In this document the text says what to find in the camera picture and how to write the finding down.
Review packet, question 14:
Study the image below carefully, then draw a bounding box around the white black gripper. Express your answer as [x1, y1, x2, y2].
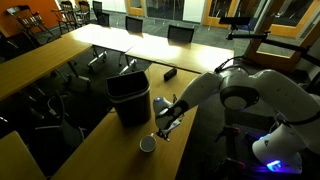
[154, 107, 183, 143]

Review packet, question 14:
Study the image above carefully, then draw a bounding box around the white cup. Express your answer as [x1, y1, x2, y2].
[138, 132, 158, 154]

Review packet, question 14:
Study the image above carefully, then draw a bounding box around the black trash bin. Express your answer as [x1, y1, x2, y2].
[105, 70, 152, 129]

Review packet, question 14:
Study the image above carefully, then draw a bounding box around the black power strip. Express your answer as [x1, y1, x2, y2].
[163, 67, 179, 82]

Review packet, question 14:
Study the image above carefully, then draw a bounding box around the black tripod with orange clamps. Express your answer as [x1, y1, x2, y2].
[214, 123, 249, 174]

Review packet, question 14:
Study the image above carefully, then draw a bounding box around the black conference chair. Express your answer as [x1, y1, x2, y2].
[96, 11, 111, 28]
[91, 0, 104, 18]
[124, 15, 144, 34]
[166, 24, 196, 44]

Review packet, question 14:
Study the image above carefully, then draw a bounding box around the black office chair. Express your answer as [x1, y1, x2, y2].
[19, 89, 88, 158]

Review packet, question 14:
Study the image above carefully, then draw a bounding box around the wooden table with metal legs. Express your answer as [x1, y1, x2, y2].
[61, 23, 158, 76]

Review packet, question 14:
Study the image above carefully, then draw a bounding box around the long wooden table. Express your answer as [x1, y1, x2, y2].
[0, 34, 93, 102]

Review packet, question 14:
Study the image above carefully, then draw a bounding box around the wooden armchair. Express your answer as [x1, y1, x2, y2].
[6, 4, 54, 43]
[51, 0, 81, 34]
[76, 0, 92, 25]

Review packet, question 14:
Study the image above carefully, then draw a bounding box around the small wooden table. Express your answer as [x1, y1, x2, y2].
[0, 130, 46, 180]

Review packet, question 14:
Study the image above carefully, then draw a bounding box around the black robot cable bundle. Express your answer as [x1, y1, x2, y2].
[214, 55, 251, 75]

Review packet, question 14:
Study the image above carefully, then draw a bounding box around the wooden door frame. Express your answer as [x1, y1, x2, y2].
[202, 0, 243, 29]
[124, 0, 148, 18]
[246, 0, 320, 73]

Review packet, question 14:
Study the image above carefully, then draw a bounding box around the black camera on boom arm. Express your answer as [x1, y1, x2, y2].
[218, 15, 320, 66]

